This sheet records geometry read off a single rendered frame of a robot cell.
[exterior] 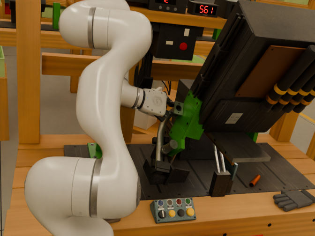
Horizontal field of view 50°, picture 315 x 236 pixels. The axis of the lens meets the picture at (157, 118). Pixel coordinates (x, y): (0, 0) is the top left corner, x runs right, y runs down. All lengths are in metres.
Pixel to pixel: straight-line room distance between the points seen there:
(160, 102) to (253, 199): 0.55
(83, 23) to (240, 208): 0.93
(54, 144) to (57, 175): 0.97
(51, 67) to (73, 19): 0.78
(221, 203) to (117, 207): 0.77
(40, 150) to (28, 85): 0.30
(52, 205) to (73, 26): 0.41
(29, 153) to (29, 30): 0.52
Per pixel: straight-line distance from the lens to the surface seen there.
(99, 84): 0.75
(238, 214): 1.37
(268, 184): 1.61
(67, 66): 1.61
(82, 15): 0.85
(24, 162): 1.54
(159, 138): 1.43
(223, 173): 1.38
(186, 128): 1.31
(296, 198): 1.54
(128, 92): 1.26
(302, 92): 1.27
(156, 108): 1.30
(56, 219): 0.73
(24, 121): 1.61
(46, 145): 1.65
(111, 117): 0.73
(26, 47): 1.49
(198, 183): 1.47
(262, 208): 1.45
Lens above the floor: 1.71
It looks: 24 degrees down
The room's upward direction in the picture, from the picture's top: 9 degrees clockwise
